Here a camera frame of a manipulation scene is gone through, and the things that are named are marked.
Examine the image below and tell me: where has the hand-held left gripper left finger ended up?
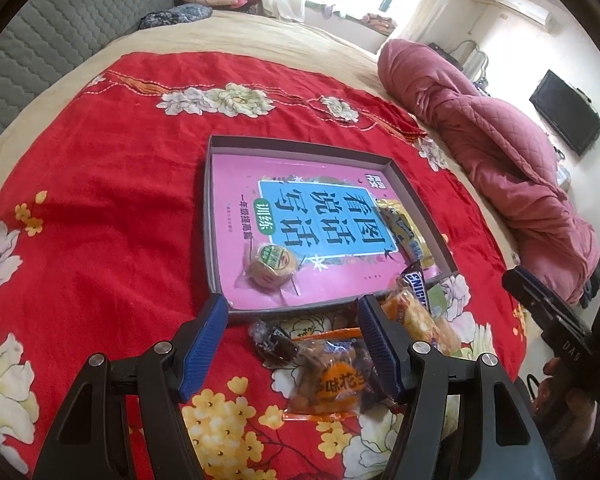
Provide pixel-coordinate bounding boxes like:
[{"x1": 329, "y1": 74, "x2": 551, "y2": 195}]
[{"x1": 32, "y1": 292, "x2": 231, "y2": 480}]

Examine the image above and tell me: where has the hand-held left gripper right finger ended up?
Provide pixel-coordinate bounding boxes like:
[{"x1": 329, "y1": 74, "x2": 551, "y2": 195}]
[{"x1": 356, "y1": 296, "x2": 556, "y2": 480}]

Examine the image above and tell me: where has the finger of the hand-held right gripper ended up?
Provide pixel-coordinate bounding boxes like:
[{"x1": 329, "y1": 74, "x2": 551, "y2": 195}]
[{"x1": 501, "y1": 266, "x2": 593, "y2": 361}]

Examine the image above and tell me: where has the popcorn bar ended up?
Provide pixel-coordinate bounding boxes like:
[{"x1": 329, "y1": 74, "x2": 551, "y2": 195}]
[{"x1": 382, "y1": 287, "x2": 461, "y2": 356}]

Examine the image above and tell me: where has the orange-label peanut packet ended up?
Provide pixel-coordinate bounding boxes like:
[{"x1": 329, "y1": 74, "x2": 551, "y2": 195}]
[{"x1": 282, "y1": 327, "x2": 406, "y2": 418}]

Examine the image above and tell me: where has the dark chocolate bar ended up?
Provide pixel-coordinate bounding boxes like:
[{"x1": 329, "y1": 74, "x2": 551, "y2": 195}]
[{"x1": 399, "y1": 262, "x2": 446, "y2": 321}]

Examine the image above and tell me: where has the yellow snack bar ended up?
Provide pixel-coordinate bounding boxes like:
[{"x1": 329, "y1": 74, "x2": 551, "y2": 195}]
[{"x1": 375, "y1": 199, "x2": 438, "y2": 268}]

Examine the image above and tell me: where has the grey shallow cardboard box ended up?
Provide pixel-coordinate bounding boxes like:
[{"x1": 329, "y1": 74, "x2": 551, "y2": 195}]
[{"x1": 205, "y1": 135, "x2": 460, "y2": 328}]

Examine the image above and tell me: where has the person's right hand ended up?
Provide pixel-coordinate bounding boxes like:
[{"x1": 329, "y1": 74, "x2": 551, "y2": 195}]
[{"x1": 542, "y1": 359, "x2": 600, "y2": 441}]

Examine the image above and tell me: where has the dark candy in clear wrapper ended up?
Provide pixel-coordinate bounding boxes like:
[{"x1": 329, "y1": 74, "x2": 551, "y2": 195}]
[{"x1": 248, "y1": 322, "x2": 301, "y2": 370}]

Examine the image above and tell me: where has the round pastry with green label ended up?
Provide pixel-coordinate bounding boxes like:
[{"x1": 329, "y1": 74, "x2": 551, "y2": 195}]
[{"x1": 237, "y1": 242, "x2": 306, "y2": 293}]

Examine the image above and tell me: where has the pink book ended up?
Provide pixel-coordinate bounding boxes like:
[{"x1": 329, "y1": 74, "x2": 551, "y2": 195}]
[{"x1": 210, "y1": 152, "x2": 448, "y2": 311}]

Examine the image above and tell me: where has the red floral blanket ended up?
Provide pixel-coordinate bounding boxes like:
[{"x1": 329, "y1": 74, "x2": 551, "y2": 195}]
[{"x1": 0, "y1": 52, "x2": 531, "y2": 480}]

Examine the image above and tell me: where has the pink quilt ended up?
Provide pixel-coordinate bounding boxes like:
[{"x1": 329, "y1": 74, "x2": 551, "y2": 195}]
[{"x1": 377, "y1": 39, "x2": 600, "y2": 308}]

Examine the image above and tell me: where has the black television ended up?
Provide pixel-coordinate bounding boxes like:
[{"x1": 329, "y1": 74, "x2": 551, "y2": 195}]
[{"x1": 529, "y1": 70, "x2": 600, "y2": 157}]

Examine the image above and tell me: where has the white air conditioner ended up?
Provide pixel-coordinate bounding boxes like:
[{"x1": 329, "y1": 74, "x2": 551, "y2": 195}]
[{"x1": 495, "y1": 0, "x2": 553, "y2": 28}]

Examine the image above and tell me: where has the beige bed sheet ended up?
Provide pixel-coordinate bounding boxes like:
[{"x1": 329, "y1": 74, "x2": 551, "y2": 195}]
[{"x1": 0, "y1": 7, "x2": 521, "y2": 261}]

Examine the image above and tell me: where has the dark blue floral cloth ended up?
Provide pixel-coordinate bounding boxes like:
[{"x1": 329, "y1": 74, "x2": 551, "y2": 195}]
[{"x1": 139, "y1": 4, "x2": 213, "y2": 31}]

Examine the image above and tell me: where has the cloth on windowsill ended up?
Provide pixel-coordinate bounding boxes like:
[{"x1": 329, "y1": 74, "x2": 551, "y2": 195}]
[{"x1": 360, "y1": 12, "x2": 398, "y2": 31}]

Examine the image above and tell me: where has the grey quilted headboard cushion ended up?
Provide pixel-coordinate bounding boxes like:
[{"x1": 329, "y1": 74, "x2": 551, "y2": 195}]
[{"x1": 0, "y1": 0, "x2": 181, "y2": 161}]

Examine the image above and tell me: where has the white wire rack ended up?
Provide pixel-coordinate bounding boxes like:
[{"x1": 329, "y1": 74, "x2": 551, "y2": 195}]
[{"x1": 450, "y1": 40, "x2": 491, "y2": 91}]

